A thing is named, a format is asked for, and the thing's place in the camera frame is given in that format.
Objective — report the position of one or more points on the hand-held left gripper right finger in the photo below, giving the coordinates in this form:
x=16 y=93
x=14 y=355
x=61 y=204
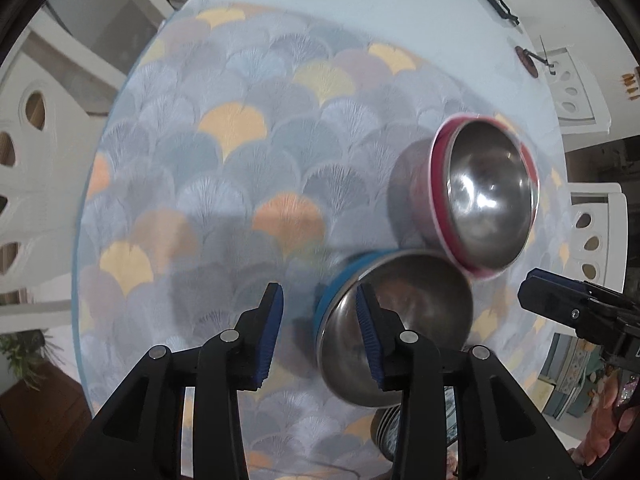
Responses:
x=369 y=342

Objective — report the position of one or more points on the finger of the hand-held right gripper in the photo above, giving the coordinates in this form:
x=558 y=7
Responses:
x=555 y=300
x=560 y=276

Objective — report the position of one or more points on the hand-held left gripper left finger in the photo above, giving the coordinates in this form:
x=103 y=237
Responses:
x=270 y=332

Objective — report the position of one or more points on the blue-sided steel bowl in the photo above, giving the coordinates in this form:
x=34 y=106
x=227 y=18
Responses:
x=425 y=300

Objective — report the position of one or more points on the red-sided steel bowl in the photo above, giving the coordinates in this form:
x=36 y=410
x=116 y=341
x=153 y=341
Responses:
x=485 y=200

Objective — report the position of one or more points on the blue patterned plate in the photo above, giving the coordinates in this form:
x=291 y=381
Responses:
x=451 y=412

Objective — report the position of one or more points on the painted cabinet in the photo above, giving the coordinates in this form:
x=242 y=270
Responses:
x=575 y=375

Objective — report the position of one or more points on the pale yellow box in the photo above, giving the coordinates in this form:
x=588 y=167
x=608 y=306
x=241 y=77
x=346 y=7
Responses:
x=537 y=390

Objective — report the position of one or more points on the person's pink pants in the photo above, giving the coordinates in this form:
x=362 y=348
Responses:
x=602 y=430

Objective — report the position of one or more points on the fan-patterned tablecloth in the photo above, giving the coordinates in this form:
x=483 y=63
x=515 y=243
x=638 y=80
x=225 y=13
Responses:
x=240 y=185

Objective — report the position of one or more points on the brown round object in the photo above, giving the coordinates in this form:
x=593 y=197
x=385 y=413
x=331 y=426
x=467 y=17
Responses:
x=527 y=60

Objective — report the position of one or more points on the brown wooden cabinet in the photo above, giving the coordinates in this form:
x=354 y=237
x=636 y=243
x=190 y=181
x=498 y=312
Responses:
x=40 y=415

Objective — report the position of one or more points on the green potted plant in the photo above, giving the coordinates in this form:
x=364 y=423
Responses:
x=22 y=355

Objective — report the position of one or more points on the black clip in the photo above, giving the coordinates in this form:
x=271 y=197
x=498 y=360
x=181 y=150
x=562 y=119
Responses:
x=500 y=7

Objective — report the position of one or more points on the orange wall ornament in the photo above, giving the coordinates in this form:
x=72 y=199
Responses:
x=631 y=85

